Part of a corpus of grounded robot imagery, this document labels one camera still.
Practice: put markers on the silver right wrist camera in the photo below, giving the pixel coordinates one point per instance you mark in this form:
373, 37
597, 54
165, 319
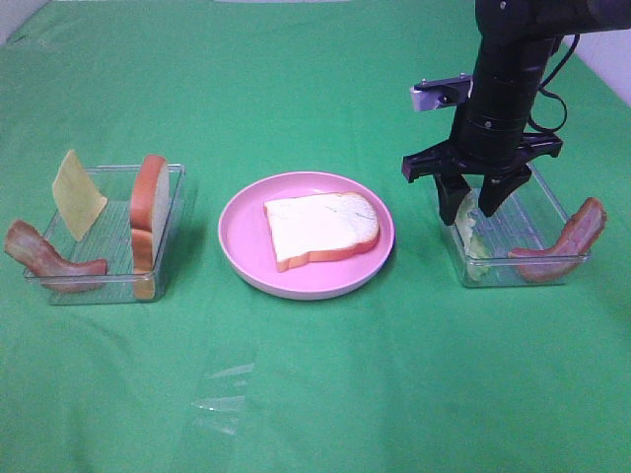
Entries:
432, 95

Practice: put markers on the clear plastic container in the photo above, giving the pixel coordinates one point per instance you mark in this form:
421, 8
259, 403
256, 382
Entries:
109, 238
532, 217

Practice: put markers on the clear tape strip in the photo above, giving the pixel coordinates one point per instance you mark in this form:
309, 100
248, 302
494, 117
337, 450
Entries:
220, 395

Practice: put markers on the bread slice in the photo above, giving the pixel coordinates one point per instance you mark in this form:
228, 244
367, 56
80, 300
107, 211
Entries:
321, 227
148, 212

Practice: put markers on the pink plate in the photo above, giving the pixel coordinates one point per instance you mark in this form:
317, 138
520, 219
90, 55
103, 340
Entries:
245, 238

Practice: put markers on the clear left plastic container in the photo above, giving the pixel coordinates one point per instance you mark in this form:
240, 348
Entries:
109, 238

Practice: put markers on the yellow cheese slice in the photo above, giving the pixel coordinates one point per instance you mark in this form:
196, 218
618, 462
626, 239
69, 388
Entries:
77, 199

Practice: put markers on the bacon strip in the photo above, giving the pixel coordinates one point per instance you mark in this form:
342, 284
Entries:
24, 243
576, 239

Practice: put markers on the clear right plastic container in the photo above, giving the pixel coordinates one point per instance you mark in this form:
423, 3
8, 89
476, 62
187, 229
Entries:
532, 217

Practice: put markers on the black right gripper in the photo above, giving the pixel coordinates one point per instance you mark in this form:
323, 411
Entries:
483, 145

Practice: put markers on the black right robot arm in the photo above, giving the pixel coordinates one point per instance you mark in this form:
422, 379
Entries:
493, 104

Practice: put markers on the green tablecloth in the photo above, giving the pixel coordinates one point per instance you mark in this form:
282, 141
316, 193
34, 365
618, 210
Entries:
411, 373

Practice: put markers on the green lettuce leaf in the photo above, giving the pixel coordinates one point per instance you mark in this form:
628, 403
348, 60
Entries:
471, 246

